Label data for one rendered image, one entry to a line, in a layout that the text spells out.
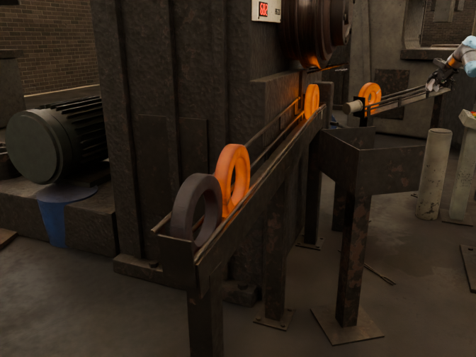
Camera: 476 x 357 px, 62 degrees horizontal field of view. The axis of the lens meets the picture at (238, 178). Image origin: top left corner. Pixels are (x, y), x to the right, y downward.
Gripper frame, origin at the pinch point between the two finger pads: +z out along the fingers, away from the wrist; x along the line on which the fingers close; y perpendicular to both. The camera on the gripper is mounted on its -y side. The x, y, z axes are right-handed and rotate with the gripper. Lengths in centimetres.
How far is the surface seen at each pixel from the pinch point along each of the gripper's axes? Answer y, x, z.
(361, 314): 119, -63, 6
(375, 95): 8.8, -33.0, 1.9
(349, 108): 20, -50, 1
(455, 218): 59, 28, 40
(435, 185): 45, 11, 29
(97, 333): 121, -160, 22
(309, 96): 34, -81, -19
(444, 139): 27.5, 7.7, 8.8
